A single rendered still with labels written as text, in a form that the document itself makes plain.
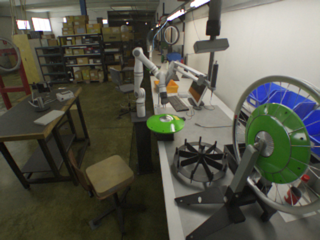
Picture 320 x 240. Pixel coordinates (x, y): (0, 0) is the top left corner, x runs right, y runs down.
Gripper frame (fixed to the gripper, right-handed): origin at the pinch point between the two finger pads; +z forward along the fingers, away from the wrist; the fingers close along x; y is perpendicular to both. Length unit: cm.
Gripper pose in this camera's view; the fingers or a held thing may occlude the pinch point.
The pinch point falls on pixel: (165, 109)
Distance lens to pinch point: 164.6
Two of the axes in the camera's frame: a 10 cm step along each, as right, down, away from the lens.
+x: 9.4, -1.7, 3.0
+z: 1.6, 9.9, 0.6
